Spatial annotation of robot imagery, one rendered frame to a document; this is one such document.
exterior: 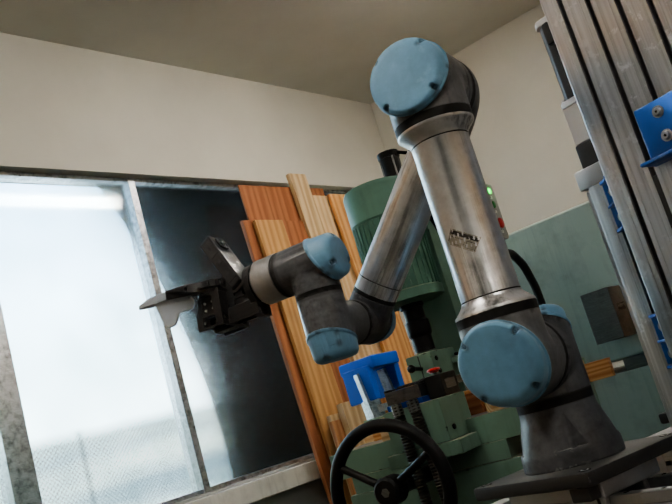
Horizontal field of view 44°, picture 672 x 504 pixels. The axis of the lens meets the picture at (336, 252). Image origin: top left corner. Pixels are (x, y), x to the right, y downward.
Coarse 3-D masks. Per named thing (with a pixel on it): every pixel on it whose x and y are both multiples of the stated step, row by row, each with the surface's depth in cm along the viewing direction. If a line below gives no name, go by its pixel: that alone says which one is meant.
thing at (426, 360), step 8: (432, 352) 198; (440, 352) 201; (448, 352) 205; (408, 360) 200; (416, 360) 198; (424, 360) 197; (432, 360) 196; (440, 360) 200; (448, 360) 203; (424, 368) 197; (440, 368) 197; (448, 368) 202; (456, 368) 205; (416, 376) 198; (424, 376) 197
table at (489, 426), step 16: (592, 384) 185; (480, 416) 177; (496, 416) 175; (512, 416) 174; (480, 432) 177; (496, 432) 175; (512, 432) 174; (368, 448) 192; (384, 448) 189; (448, 448) 171; (464, 448) 170; (352, 464) 194; (368, 464) 192; (384, 464) 189; (400, 464) 177
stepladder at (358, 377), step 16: (384, 352) 294; (352, 368) 292; (368, 368) 286; (384, 368) 299; (352, 384) 290; (368, 384) 286; (384, 384) 300; (400, 384) 297; (352, 400) 291; (368, 400) 285; (368, 416) 286
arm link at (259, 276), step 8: (256, 264) 132; (264, 264) 131; (256, 272) 131; (264, 272) 130; (256, 280) 131; (264, 280) 130; (256, 288) 131; (264, 288) 131; (272, 288) 130; (256, 296) 133; (264, 296) 131; (272, 296) 131; (280, 296) 131
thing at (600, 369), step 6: (600, 360) 179; (606, 360) 179; (588, 366) 181; (594, 366) 180; (600, 366) 179; (606, 366) 179; (612, 366) 180; (588, 372) 181; (594, 372) 180; (600, 372) 179; (606, 372) 179; (612, 372) 178; (594, 378) 180; (600, 378) 179; (378, 438) 208
